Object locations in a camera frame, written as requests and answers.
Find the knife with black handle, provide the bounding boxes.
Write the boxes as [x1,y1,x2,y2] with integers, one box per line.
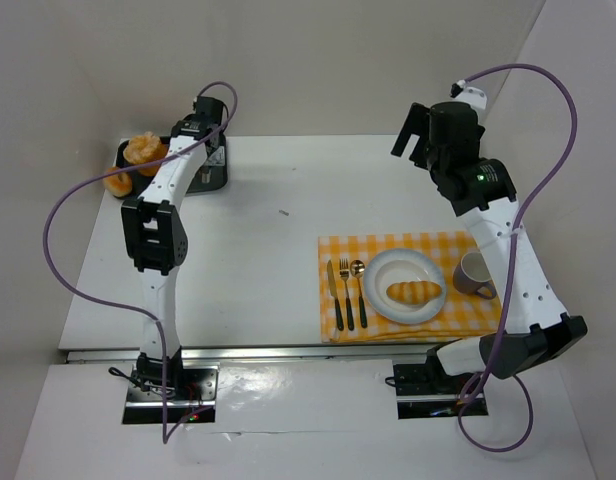
[327,260,344,331]

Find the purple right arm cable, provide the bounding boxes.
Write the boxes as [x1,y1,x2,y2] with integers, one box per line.
[456,62,580,453]

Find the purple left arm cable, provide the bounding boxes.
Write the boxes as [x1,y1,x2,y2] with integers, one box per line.
[41,80,239,445]

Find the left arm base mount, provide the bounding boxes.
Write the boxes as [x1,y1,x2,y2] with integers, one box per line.
[108,361,219,425]

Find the small round bagel bread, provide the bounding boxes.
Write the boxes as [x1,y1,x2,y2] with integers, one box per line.
[102,166,133,198]

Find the fork with black handle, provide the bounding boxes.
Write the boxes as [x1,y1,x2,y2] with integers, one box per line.
[339,258,355,331]

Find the striped golden bread roll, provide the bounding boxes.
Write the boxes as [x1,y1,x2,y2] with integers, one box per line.
[386,281,443,306]

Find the metal tongs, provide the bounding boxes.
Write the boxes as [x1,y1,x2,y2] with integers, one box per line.
[199,146,225,185]

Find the purple mug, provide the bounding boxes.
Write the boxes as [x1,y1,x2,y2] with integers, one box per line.
[453,251,497,300]

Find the yellow checkered cloth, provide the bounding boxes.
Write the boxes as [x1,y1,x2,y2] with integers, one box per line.
[318,231,501,343]

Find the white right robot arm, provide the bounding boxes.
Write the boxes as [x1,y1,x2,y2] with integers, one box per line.
[391,81,588,379]

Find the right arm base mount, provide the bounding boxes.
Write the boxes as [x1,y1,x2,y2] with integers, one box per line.
[384,361,471,420]

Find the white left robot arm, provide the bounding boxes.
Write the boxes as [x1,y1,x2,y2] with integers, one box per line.
[121,96,228,393]

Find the gold spoon black handle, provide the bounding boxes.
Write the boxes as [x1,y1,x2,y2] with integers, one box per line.
[350,260,368,329]

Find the aluminium front rail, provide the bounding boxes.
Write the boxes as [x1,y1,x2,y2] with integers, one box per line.
[64,344,439,364]

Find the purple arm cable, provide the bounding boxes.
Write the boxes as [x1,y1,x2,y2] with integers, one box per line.
[456,62,580,453]
[41,80,239,445]

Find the tall orange muffin bread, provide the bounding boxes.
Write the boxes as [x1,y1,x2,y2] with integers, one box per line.
[123,132,169,177]

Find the white plate blue rim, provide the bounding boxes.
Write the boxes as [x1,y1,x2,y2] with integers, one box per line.
[362,248,447,325]

